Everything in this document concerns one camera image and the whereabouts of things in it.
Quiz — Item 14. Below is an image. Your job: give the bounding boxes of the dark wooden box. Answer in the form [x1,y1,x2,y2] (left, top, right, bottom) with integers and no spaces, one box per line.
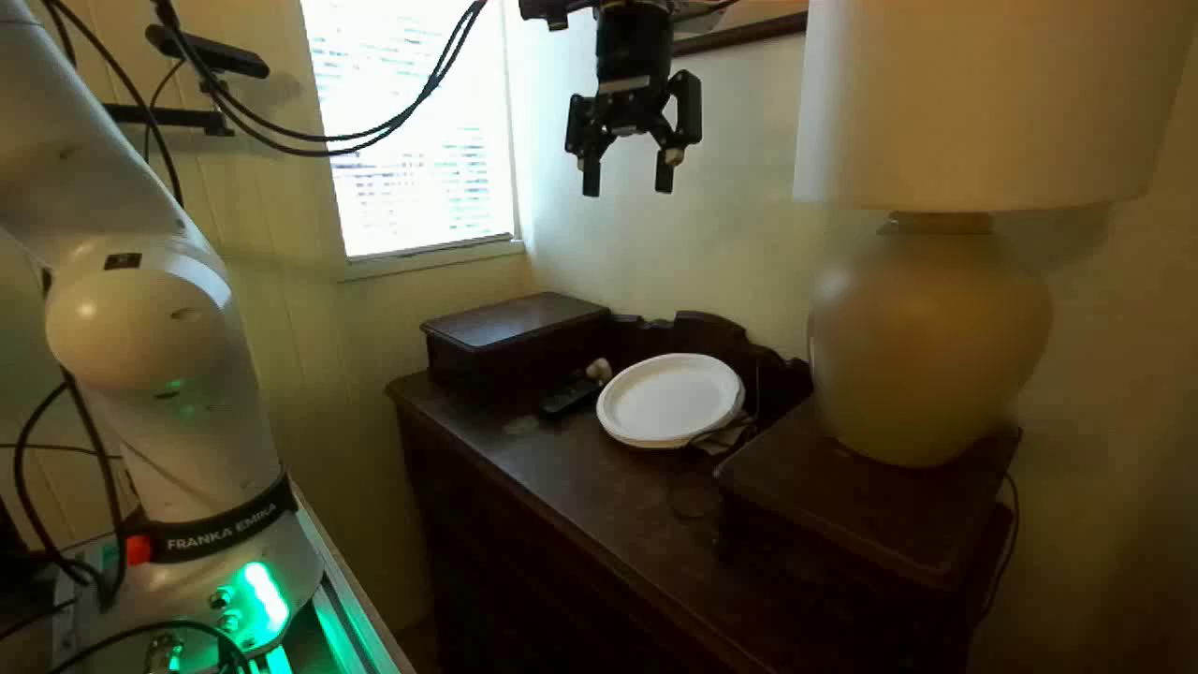
[424,290,611,385]

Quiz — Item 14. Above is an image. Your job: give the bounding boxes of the black camera on mount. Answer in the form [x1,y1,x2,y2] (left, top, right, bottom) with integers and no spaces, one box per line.
[109,21,270,134]

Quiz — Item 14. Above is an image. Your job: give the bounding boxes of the dark wooden dresser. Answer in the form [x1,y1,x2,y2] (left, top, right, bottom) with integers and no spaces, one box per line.
[386,309,1022,674]

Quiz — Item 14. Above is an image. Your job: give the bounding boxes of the robot base platform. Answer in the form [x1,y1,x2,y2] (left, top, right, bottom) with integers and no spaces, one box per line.
[47,504,416,674]

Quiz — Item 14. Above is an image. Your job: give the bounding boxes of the beige ceramic table lamp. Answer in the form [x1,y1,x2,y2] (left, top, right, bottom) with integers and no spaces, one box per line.
[792,0,1196,466]

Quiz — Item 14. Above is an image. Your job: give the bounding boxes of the window with blinds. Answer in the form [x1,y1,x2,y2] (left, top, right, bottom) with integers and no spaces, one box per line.
[298,0,515,263]

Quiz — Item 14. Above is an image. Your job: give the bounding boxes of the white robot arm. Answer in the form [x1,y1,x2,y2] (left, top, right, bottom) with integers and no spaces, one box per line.
[0,0,321,654]

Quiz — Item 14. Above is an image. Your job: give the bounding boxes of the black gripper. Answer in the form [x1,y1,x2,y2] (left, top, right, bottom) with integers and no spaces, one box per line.
[565,0,705,198]

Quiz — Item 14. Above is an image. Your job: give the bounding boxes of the dark wooden lamp stand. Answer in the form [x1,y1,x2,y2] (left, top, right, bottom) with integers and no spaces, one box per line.
[714,400,1022,591]

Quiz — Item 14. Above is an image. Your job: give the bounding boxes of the white paper plate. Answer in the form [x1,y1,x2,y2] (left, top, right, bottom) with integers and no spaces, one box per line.
[597,351,744,448]

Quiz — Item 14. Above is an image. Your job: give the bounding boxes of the picture frame on wall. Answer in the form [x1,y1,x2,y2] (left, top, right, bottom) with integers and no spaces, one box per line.
[675,0,810,54]

